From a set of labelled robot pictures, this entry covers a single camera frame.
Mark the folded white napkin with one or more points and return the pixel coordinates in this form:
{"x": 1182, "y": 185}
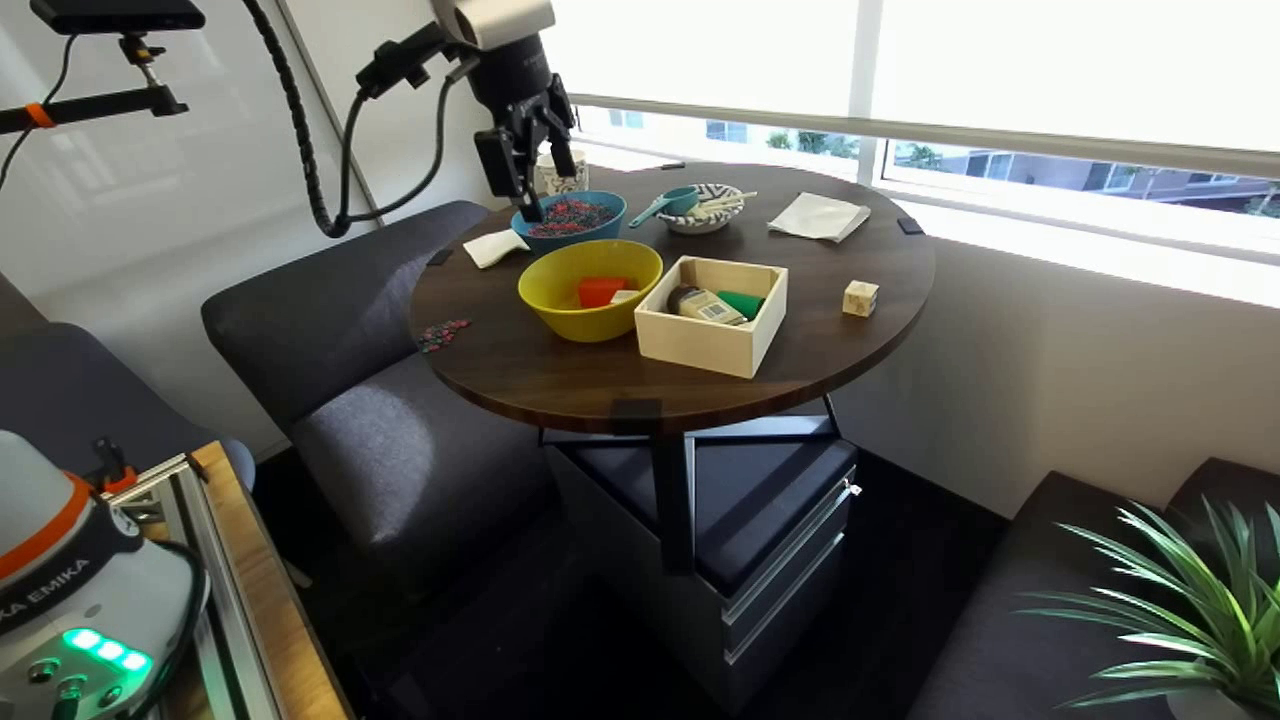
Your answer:
{"x": 817, "y": 219}

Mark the black table edge tab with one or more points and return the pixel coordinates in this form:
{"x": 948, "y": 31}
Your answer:
{"x": 908, "y": 225}

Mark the green potted plant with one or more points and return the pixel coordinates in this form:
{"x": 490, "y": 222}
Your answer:
{"x": 1200, "y": 601}

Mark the dark sofa seat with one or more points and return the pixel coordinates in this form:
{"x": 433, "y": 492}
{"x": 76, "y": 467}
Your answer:
{"x": 1015, "y": 627}

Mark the flat white napkin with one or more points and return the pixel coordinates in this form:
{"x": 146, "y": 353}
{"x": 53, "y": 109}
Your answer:
{"x": 490, "y": 249}

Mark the black table leg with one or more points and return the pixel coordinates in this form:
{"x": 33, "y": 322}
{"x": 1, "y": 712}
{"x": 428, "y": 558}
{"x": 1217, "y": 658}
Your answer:
{"x": 669, "y": 500}

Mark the blue bowl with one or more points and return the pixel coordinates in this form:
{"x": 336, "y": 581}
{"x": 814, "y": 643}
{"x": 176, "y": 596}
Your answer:
{"x": 587, "y": 236}

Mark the pale item in box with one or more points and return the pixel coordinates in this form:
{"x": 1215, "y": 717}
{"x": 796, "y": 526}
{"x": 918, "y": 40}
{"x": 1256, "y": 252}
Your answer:
{"x": 700, "y": 306}

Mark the grey drawer cabinet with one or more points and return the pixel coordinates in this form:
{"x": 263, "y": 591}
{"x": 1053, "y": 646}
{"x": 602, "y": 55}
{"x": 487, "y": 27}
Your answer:
{"x": 774, "y": 601}

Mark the yellow bowl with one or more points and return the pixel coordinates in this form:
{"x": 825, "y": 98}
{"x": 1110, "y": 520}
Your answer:
{"x": 562, "y": 306}

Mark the blue spoon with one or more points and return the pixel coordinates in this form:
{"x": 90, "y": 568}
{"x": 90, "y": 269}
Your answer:
{"x": 673, "y": 202}

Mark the green block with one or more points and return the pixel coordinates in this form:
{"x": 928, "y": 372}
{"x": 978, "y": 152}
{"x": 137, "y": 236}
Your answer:
{"x": 741, "y": 306}

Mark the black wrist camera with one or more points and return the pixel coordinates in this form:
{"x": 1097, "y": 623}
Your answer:
{"x": 401, "y": 63}

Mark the white block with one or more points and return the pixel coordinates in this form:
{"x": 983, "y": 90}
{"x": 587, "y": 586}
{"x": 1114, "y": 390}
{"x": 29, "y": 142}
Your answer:
{"x": 625, "y": 297}

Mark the orange block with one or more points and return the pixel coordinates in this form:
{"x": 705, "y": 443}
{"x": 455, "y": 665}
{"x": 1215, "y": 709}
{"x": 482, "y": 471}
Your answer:
{"x": 602, "y": 288}

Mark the light wooden box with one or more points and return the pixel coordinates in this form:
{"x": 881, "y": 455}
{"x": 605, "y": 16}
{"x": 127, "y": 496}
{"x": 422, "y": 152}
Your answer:
{"x": 705, "y": 344}

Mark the black camera box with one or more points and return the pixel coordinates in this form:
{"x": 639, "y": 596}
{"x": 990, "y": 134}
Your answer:
{"x": 116, "y": 12}

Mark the small patterned bowl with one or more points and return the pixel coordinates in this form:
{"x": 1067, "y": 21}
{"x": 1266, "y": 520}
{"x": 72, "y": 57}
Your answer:
{"x": 705, "y": 213}

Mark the white window blind rail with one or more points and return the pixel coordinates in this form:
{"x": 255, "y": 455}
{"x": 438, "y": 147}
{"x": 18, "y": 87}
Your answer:
{"x": 932, "y": 128}

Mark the aluminium profile frame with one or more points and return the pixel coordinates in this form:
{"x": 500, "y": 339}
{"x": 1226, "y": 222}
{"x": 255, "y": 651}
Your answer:
{"x": 202, "y": 573}

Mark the dark grey sofa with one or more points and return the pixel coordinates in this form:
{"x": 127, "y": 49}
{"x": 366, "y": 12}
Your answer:
{"x": 362, "y": 344}

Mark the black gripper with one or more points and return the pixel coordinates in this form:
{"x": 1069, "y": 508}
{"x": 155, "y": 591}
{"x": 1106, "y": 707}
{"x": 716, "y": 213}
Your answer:
{"x": 524, "y": 123}

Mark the colourful beads heap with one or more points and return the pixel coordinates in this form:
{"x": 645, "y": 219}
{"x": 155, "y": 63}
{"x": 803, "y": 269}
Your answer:
{"x": 579, "y": 219}

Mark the small wooden cube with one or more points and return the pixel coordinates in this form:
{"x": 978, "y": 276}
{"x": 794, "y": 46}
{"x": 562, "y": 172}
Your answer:
{"x": 862, "y": 297}

